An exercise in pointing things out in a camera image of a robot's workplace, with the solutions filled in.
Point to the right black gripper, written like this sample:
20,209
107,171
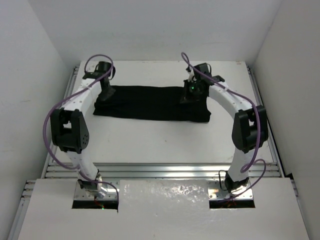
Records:
188,97

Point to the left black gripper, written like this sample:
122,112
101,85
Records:
107,89

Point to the black t shirt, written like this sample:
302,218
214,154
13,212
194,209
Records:
152,103

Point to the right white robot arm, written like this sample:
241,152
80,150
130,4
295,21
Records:
250,125

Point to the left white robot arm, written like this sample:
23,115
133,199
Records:
69,130

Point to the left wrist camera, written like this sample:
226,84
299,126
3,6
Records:
100,69

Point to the aluminium rail frame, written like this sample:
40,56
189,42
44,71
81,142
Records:
159,151

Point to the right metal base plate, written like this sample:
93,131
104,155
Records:
217,191

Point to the metal base plate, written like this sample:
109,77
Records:
217,191
105,191

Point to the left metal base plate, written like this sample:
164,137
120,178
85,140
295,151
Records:
105,191

